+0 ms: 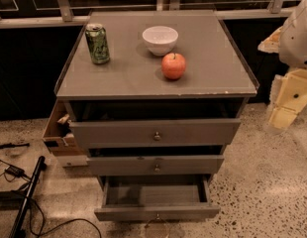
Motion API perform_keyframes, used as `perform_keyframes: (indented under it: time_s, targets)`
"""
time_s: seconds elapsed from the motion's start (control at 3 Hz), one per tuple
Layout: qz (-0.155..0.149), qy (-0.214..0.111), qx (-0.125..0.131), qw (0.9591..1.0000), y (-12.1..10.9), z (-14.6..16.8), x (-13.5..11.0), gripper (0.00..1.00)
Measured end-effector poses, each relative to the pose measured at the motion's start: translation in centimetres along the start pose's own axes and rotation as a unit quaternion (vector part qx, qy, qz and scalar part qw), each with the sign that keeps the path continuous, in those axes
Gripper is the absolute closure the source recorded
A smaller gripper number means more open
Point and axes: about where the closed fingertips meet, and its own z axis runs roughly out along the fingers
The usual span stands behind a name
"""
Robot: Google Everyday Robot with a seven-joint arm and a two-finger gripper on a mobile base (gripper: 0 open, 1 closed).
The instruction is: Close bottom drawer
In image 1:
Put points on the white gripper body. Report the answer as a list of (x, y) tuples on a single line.
[(297, 40)]

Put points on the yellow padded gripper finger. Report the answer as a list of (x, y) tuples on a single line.
[(278, 120)]

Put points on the grey bottom drawer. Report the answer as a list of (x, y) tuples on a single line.
[(144, 198)]

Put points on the grey drawer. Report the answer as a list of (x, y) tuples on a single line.
[(154, 133), (155, 165), (144, 198)]

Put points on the grey middle drawer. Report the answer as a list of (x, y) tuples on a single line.
[(155, 165)]

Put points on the grey drawer cabinet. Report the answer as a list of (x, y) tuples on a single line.
[(217, 82)]

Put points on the grey top drawer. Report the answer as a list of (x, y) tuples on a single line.
[(154, 133)]

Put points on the red apple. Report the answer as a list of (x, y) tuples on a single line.
[(173, 66)]

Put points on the white ceramic bowl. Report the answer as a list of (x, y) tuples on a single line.
[(160, 40)]

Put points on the metal window railing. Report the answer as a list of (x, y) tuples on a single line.
[(40, 13)]

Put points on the green soda can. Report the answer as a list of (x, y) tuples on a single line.
[(96, 39)]

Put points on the open cardboard box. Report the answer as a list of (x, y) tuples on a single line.
[(60, 141)]

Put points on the black power adapter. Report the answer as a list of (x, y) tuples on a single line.
[(15, 171)]

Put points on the black pole on floor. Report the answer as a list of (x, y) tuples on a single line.
[(27, 196)]

